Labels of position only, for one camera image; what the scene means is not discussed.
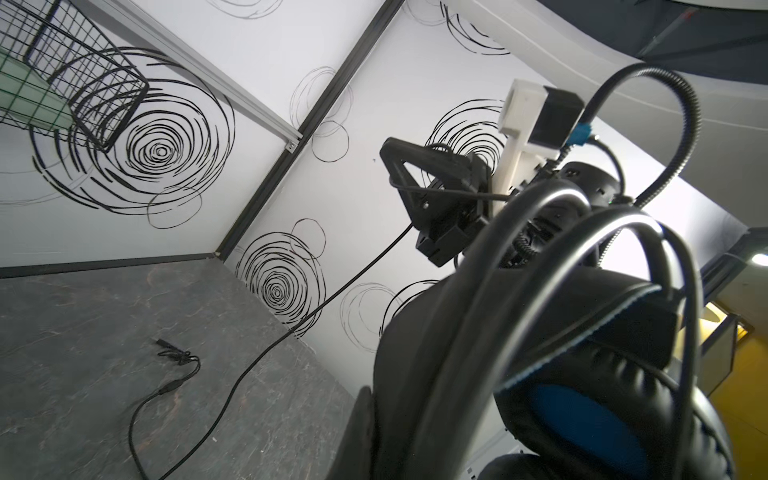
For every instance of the black blue headphones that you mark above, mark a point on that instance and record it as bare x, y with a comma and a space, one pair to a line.
581, 325

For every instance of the black wire basket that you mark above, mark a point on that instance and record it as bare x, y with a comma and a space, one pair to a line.
105, 90

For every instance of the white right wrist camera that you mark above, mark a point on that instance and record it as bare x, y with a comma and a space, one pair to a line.
537, 121

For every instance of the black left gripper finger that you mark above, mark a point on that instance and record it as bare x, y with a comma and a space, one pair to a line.
355, 454

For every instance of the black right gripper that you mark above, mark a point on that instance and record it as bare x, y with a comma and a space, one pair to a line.
439, 190

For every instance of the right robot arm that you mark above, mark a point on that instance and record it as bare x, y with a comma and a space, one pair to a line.
606, 176

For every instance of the green spatula in basket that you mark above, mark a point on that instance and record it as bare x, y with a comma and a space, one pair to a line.
27, 98

